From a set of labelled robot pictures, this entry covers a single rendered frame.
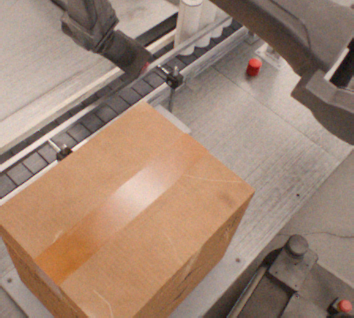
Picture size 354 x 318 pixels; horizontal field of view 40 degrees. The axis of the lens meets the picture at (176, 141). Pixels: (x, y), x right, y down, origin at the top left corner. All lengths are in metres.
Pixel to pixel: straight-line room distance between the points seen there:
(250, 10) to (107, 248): 0.38
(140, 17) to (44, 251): 0.80
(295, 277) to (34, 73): 1.00
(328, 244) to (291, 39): 1.67
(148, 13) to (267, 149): 0.49
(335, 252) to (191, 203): 1.40
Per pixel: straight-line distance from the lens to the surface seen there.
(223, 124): 1.18
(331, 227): 2.11
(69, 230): 0.69
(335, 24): 0.46
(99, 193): 0.72
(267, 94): 1.27
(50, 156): 1.04
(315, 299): 1.69
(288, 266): 1.66
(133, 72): 1.03
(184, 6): 1.14
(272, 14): 0.44
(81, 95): 1.09
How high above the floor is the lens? 1.75
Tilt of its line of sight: 54 degrees down
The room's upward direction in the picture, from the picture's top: 11 degrees clockwise
